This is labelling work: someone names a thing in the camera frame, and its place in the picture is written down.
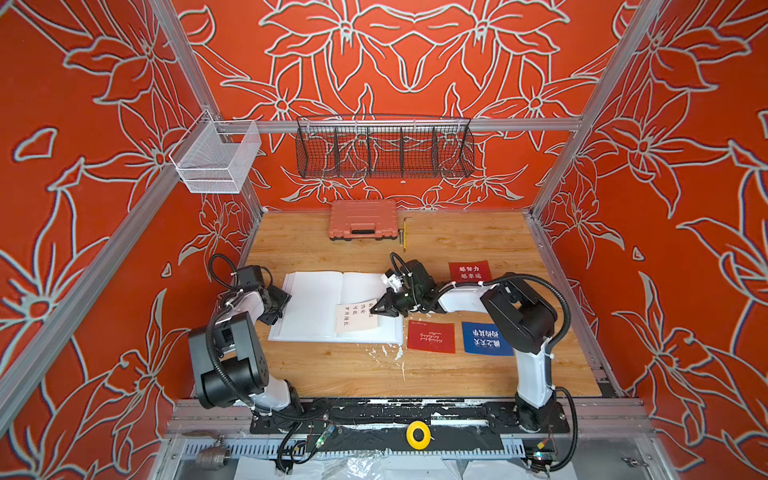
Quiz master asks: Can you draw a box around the red plastic tool case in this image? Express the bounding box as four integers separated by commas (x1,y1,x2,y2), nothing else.
328,200,400,241

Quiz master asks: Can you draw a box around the red card top row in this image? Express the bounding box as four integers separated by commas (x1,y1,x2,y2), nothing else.
448,260,493,283

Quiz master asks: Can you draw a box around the white photo album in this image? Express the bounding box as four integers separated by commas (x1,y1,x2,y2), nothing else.
269,271,403,345

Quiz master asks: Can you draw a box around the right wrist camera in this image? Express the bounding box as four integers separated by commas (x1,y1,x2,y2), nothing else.
382,270,404,292

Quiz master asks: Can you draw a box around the blue card white text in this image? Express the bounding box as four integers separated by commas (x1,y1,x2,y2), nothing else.
462,322,514,357

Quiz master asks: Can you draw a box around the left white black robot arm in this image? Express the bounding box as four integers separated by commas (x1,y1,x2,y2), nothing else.
188,253,303,419

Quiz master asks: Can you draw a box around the yellow tape roll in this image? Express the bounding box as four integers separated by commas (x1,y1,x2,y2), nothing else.
406,420,432,451

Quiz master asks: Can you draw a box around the white card red chinese text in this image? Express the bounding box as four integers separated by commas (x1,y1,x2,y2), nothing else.
335,300,379,334

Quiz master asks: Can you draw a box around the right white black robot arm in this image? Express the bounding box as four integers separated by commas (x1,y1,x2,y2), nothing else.
370,253,571,433

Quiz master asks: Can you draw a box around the black wire basket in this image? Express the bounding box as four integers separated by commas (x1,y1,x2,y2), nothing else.
295,114,476,180

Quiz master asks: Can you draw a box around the red card white script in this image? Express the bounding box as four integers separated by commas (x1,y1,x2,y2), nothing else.
407,321,456,354

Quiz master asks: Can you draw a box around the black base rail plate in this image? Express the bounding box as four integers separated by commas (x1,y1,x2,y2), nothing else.
249,397,578,465

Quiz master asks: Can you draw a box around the white mesh basket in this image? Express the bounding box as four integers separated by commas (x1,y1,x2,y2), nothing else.
169,110,262,194

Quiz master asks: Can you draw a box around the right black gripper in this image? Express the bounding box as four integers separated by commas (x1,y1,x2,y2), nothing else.
372,284,426,315

